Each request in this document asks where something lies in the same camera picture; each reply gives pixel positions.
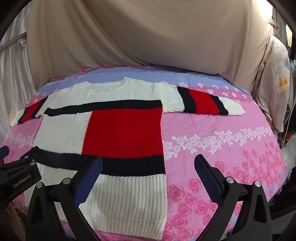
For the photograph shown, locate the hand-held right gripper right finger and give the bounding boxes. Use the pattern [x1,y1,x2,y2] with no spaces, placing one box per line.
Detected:
[194,154,274,241]

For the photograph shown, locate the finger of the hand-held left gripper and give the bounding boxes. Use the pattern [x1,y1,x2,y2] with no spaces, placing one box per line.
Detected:
[0,146,47,173]
[0,146,10,163]

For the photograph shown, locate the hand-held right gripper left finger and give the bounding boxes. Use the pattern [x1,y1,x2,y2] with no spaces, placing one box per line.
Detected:
[26,157,103,241]

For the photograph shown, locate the white red black knit sweater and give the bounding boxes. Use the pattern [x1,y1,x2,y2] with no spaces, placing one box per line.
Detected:
[9,76,245,240]

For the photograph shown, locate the pink floral bed sheet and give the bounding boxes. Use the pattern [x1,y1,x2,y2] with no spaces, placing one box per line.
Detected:
[5,66,288,241]

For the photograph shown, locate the white curtain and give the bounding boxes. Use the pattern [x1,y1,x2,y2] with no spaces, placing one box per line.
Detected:
[0,5,35,137]

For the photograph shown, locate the pale floral hanging cloth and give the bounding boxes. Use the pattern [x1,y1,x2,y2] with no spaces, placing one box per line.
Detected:
[254,36,292,133]

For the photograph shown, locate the beige hanging cloth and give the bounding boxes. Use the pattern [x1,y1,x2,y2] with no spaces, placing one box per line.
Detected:
[26,0,274,81]

